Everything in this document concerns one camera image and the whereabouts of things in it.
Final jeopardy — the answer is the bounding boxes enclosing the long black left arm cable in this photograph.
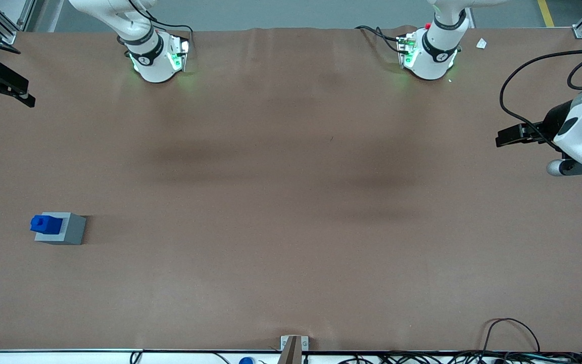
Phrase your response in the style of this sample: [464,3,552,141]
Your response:
[500,49,582,151]

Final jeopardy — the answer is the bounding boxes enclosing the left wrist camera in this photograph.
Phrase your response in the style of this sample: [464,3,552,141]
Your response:
[547,151,582,177]

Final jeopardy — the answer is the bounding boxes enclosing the black cable bundle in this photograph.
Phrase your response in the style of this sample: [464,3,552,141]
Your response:
[339,350,582,364]

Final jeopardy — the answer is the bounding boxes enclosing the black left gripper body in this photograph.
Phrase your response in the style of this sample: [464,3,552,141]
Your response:
[544,100,573,146]

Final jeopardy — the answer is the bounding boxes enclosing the blue plastic part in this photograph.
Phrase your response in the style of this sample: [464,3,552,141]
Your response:
[30,215,63,235]

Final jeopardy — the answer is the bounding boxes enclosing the black right base cable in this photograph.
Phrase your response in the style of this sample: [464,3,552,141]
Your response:
[147,19,195,47]

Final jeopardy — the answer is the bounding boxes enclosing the black looped table cable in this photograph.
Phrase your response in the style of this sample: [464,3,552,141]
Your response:
[482,318,541,354]

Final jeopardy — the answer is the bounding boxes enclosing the gray square base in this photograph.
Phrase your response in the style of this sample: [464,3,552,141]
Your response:
[34,212,87,246]

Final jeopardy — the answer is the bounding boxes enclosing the black left base cable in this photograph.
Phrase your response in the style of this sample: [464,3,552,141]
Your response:
[355,25,404,54]

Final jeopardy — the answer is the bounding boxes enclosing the black base cable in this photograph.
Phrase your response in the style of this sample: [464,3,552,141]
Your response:
[355,25,404,54]
[147,19,195,47]

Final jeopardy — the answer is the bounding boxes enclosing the metal table edge bracket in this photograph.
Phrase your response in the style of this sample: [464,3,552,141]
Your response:
[277,335,309,364]

